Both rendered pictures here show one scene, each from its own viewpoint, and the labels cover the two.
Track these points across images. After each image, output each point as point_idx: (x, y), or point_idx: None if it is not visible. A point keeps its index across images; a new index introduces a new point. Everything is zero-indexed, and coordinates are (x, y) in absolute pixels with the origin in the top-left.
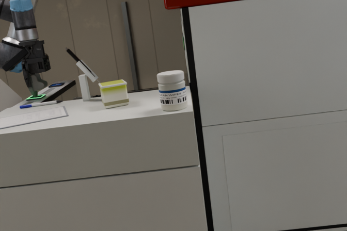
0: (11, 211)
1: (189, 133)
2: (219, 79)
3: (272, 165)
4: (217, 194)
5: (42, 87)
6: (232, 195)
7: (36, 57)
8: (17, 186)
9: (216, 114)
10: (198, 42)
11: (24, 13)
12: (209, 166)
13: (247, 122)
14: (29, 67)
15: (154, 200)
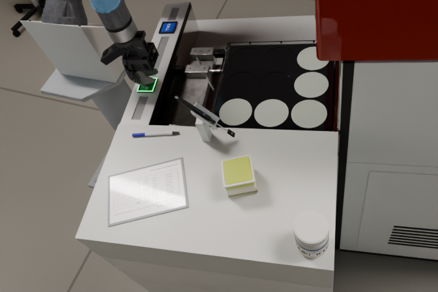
0: (145, 268)
1: (325, 277)
2: (381, 131)
3: (424, 195)
4: (352, 201)
5: (152, 82)
6: (369, 204)
7: (139, 55)
8: (147, 262)
9: (367, 156)
10: (361, 98)
11: (111, 14)
12: (347, 186)
13: (406, 166)
14: (133, 64)
15: (281, 289)
